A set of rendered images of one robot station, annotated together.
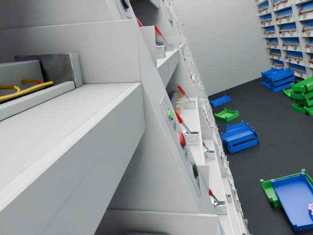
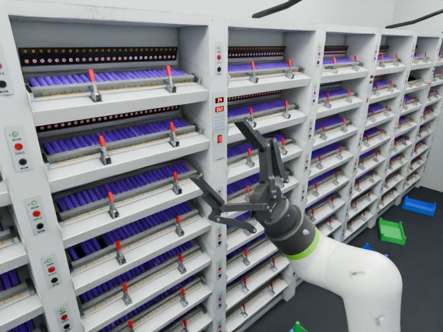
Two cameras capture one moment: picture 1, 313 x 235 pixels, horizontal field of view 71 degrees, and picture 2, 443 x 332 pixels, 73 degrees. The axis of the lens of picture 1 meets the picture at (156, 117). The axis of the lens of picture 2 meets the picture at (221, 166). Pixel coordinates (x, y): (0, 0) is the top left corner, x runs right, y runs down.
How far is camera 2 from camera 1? 1.03 m
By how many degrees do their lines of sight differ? 32
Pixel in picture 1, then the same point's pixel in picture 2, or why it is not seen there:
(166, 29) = (208, 166)
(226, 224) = (118, 309)
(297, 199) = not seen: outside the picture
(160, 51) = (112, 215)
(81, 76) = (18, 241)
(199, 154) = (109, 271)
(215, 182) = (153, 287)
